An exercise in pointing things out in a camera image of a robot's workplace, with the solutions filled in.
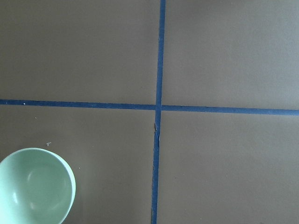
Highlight green bowl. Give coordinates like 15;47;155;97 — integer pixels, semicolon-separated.
0;148;76;224

